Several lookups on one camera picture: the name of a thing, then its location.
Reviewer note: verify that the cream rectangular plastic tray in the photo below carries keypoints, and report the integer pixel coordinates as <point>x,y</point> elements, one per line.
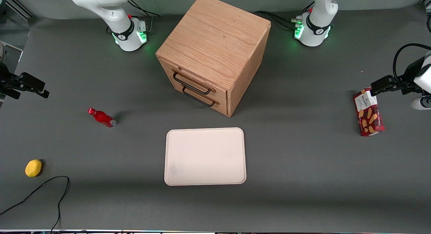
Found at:
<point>205,156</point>

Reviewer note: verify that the red bottle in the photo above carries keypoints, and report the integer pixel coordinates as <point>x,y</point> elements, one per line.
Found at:
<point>102,118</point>

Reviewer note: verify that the red tartan shortbread box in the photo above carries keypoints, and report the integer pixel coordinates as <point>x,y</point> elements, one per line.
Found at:
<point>368,118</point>

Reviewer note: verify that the aluminium frame rail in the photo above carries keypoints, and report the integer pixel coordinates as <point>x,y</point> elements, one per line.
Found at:
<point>18,6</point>
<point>427,4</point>

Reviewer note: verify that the grey rounded background object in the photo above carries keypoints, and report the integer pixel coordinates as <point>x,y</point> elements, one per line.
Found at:
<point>2,52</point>

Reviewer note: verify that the yellow lemon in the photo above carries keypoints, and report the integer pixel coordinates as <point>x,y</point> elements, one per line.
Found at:
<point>33,168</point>

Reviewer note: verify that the oak wooden drawer cabinet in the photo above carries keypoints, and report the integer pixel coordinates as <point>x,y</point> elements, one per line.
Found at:
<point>215,38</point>

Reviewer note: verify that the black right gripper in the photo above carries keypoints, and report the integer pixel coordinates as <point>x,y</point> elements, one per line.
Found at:
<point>4,80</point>

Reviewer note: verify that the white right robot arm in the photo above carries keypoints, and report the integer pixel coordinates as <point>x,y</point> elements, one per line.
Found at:
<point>114,11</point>

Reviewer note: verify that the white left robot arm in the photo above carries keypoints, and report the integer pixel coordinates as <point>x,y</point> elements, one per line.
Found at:
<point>320,11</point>

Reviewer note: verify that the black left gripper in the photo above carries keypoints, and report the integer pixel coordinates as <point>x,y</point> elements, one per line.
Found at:
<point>409,74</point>

